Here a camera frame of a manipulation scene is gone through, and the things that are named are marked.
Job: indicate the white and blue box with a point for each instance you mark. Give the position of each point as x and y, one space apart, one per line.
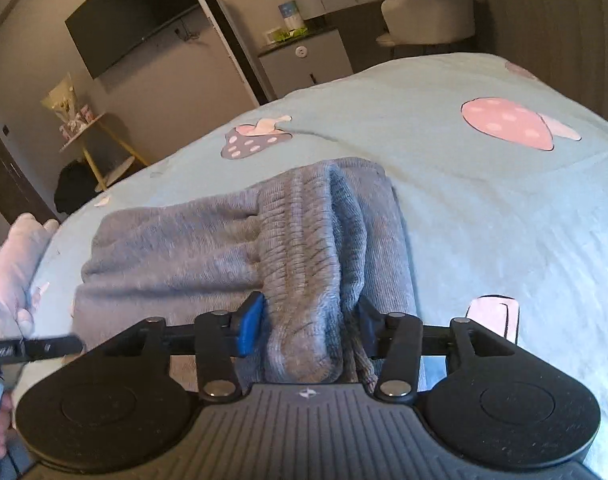
290 17

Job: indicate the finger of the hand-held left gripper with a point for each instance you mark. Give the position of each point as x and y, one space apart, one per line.
44 346

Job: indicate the green item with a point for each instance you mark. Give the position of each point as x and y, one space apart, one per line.
291 36

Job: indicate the light blue printed blanket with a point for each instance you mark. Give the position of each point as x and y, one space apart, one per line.
483 210

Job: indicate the side table with yellow legs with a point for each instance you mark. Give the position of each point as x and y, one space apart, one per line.
84 135

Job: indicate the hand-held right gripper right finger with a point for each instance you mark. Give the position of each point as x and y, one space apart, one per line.
367 327

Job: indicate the white shell-shaped chair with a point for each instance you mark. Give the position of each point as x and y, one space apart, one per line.
428 10

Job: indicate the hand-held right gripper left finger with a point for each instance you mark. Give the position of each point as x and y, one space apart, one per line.
249 325

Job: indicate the grey pants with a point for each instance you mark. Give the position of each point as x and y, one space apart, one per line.
304 240

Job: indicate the grey curtain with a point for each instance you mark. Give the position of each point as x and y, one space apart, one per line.
548 20

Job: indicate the grey cabinet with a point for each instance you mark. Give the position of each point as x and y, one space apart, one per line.
309 65

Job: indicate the white plush toy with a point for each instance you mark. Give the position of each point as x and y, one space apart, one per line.
19 260

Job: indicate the wrapped flower bouquet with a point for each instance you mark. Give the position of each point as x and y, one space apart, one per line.
64 102

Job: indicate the black wall television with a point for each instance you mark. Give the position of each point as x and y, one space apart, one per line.
129 15

